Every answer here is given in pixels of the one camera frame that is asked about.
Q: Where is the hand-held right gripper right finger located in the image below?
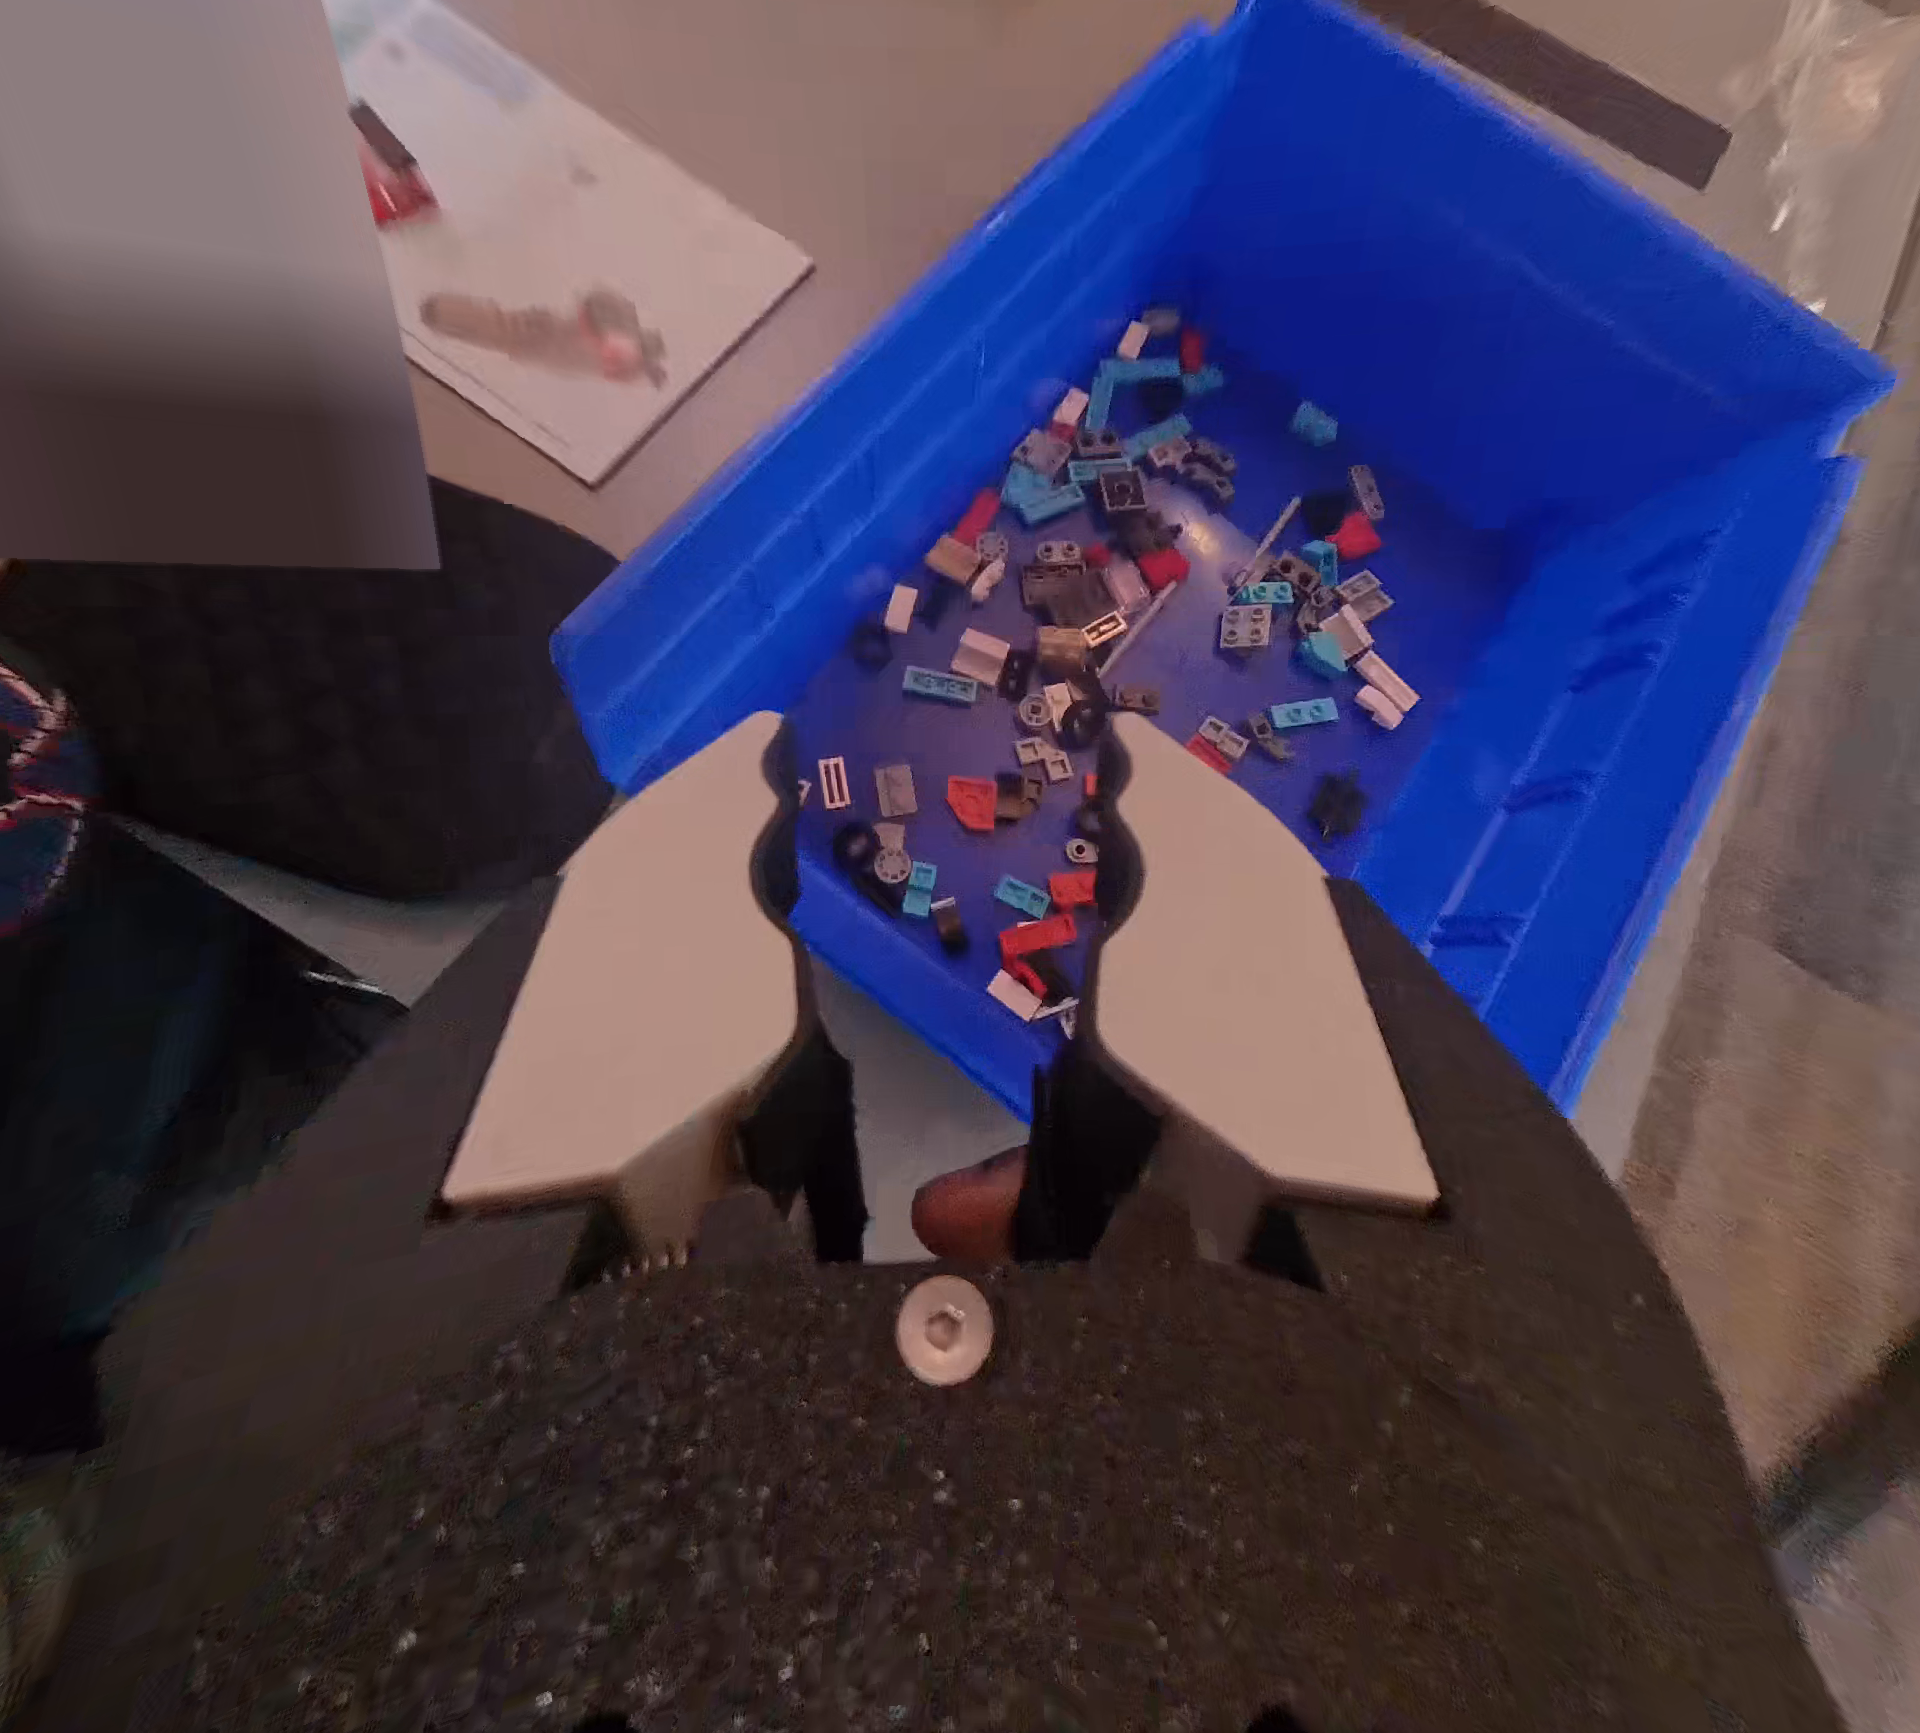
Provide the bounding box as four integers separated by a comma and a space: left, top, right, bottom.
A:
1068, 716, 1446, 1265

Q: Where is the dark printed clothing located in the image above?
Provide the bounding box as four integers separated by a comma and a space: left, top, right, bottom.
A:
0, 635, 409, 1465

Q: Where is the red toy brick assembly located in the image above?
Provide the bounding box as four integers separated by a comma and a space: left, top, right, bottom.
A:
347, 97, 442, 229

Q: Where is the blue plastic bin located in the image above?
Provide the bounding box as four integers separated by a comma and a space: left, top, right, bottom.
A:
547, 0, 1897, 1120

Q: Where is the person's right hand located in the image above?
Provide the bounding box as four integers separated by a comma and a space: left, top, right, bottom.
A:
907, 1145, 1031, 1265

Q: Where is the grey desk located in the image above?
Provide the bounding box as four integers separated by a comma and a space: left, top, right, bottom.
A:
133, 0, 1895, 1263

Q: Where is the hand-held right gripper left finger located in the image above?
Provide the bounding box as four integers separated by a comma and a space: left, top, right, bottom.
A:
436, 711, 824, 1263

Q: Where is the clear plastic bag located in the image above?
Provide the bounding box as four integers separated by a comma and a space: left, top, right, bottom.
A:
1721, 0, 1920, 312

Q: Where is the pile of small toy bricks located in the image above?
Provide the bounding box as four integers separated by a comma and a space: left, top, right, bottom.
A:
797, 304, 1421, 1024

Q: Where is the open instruction booklet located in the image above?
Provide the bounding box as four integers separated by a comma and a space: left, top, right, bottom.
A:
304, 0, 815, 490

